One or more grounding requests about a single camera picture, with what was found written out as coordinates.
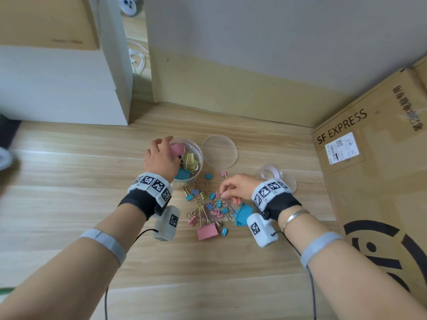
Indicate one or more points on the person's right hand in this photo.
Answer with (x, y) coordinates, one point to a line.
(242, 188)

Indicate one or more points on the person's left hand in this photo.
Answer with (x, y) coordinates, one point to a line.
(161, 159)

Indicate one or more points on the large pink binder clip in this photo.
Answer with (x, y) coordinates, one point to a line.
(176, 149)

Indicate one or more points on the large teal binder clip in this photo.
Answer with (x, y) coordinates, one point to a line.
(182, 174)

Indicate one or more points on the large yellow binder clip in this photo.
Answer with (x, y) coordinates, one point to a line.
(190, 161)

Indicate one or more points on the small clear plastic jar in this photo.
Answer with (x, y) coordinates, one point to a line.
(268, 171)

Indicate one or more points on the large clear plastic jar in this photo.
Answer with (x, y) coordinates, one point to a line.
(196, 148)

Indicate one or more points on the large clear round lid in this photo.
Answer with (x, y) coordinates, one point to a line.
(220, 153)

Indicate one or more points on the pile of colourful binder clips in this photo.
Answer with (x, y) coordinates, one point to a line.
(207, 232)

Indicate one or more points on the person's right forearm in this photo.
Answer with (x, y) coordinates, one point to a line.
(360, 289)

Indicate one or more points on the grey forearm band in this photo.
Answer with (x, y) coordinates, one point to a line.
(320, 248)
(105, 244)

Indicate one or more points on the person's left forearm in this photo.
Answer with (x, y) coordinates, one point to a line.
(60, 283)

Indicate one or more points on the marker tag wristband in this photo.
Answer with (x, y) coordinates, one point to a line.
(270, 191)
(151, 184)

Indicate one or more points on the small clear round lid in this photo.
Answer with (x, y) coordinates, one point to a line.
(291, 183)

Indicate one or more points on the white cardboard box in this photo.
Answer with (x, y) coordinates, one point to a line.
(60, 86)

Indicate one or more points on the brown shipping box black logo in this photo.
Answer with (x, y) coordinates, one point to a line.
(377, 189)

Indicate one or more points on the grey and tan partition board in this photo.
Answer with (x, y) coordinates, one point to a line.
(267, 39)

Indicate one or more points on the white game controller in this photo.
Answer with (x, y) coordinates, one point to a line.
(5, 159)
(128, 4)

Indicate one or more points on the brown box red dashed print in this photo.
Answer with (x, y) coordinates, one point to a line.
(43, 23)

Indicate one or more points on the green smartphone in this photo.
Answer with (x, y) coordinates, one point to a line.
(6, 290)

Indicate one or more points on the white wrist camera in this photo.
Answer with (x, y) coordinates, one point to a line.
(166, 224)
(262, 231)

